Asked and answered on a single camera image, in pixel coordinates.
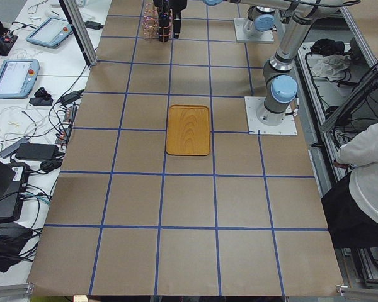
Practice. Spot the copper wire bottle basket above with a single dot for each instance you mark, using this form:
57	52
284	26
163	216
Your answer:
150	22

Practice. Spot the large black power brick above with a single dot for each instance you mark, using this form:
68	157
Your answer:
36	152

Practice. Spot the wooden rectangular tray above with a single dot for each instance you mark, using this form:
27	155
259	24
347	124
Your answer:
188	130

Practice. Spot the aluminium frame post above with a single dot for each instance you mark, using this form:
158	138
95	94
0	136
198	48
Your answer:
76	22

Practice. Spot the person in white coat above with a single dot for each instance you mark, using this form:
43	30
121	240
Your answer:
351	205

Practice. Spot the upper blue teach pendant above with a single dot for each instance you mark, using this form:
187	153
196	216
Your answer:
51	33

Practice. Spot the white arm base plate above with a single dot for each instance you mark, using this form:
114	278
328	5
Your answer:
263	122

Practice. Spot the black handheld device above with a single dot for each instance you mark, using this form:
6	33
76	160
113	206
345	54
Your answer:
41	98

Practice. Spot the crumpled white cloth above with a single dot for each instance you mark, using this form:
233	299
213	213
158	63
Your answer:
332	67

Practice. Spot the black power adapter brick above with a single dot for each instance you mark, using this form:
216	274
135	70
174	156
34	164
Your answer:
93	25

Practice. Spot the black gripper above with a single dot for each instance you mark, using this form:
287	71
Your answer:
164	12

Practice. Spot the lower blue teach pendant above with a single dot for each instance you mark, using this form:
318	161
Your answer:
17	78

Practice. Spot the dark glass wine bottle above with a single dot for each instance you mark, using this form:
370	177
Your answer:
164	18

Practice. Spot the white rear base plate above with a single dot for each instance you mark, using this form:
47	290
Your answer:
242	38

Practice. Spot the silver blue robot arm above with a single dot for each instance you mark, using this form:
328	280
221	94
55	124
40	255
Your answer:
281	88
259	21

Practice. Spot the black laptop computer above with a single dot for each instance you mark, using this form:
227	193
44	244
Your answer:
13	181

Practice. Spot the blue teach pendant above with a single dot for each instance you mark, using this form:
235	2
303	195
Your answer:
17	78
51	33

